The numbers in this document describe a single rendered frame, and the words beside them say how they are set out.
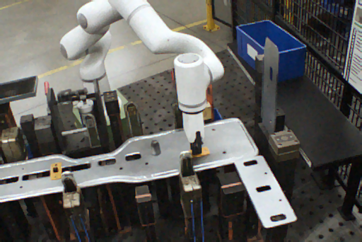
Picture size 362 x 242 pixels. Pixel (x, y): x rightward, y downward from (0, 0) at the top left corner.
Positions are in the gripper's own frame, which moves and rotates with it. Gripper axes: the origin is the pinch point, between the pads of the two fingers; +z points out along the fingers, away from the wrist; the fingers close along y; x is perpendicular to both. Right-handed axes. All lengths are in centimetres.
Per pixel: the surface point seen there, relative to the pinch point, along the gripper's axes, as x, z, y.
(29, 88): -54, -13, -37
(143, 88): -7, 33, -98
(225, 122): 14.0, 3.2, -13.6
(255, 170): 15.9, 3.2, 13.2
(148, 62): 12, 103, -264
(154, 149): -13.0, 0.7, -3.4
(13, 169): -62, 3, -10
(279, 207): 17.2, 3.2, 30.1
